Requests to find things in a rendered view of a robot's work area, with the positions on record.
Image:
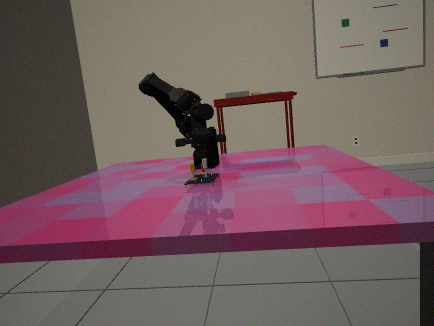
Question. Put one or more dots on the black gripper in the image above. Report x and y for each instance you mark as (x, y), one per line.
(182, 141)

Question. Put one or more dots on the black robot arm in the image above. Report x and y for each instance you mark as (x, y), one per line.
(176, 101)

